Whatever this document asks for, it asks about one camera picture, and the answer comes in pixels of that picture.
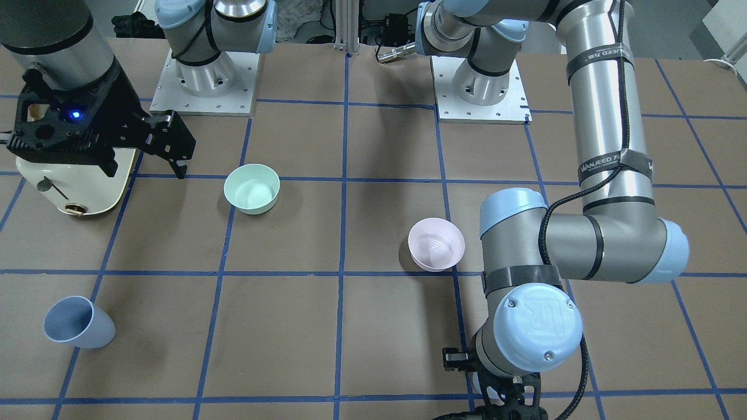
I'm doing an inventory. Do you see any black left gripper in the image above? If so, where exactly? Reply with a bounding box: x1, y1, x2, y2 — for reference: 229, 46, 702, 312
441, 347, 549, 419

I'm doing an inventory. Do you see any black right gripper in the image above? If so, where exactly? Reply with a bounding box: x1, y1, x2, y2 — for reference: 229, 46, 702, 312
6, 59, 197, 179

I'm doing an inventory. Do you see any blue cup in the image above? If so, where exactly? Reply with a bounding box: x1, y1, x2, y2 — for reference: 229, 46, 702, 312
43, 296, 116, 349
470, 372, 482, 398

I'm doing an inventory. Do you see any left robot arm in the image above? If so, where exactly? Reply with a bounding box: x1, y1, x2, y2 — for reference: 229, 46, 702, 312
416, 1, 689, 419

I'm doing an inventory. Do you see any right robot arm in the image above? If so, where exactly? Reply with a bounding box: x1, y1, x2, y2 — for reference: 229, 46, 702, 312
2, 1, 277, 179

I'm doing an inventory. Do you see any cream toaster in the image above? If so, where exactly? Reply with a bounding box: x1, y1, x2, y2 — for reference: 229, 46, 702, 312
16, 149, 135, 216

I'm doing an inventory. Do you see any mint green bowl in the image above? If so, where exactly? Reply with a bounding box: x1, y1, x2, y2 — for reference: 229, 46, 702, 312
222, 164, 281, 215

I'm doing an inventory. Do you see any pink bowl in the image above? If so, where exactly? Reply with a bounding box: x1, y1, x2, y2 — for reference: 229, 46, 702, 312
407, 218, 465, 273

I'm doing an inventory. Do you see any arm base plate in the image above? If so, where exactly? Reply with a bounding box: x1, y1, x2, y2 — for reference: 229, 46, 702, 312
149, 51, 263, 117
431, 57, 532, 124

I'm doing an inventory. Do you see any aluminium frame post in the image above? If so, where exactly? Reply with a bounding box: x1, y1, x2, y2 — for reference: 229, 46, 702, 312
333, 1, 360, 56

